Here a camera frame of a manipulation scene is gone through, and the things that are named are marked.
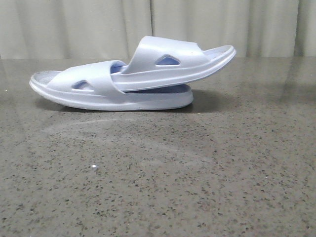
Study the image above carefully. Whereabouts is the beige background curtain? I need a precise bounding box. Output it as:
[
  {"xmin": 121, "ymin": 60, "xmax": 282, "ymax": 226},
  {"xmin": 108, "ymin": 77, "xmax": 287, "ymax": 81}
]
[{"xmin": 0, "ymin": 0, "xmax": 316, "ymax": 59}]

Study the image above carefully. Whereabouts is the light blue slipper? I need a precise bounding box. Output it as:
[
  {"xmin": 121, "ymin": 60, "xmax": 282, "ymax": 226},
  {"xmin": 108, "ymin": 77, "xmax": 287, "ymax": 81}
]
[
  {"xmin": 110, "ymin": 36, "xmax": 236, "ymax": 91},
  {"xmin": 30, "ymin": 60, "xmax": 193, "ymax": 111}
]

